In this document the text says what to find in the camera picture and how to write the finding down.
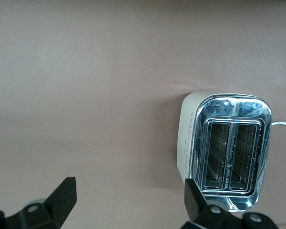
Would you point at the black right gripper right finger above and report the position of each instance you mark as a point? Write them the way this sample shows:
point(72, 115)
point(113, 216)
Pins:
point(195, 205)

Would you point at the white chrome two-slot toaster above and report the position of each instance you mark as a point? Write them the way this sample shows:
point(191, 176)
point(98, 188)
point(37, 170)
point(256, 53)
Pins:
point(231, 107)

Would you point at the brown table cover sheet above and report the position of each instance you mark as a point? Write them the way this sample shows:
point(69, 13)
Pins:
point(85, 71)

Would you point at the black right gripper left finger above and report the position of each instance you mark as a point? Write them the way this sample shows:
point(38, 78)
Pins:
point(59, 205)

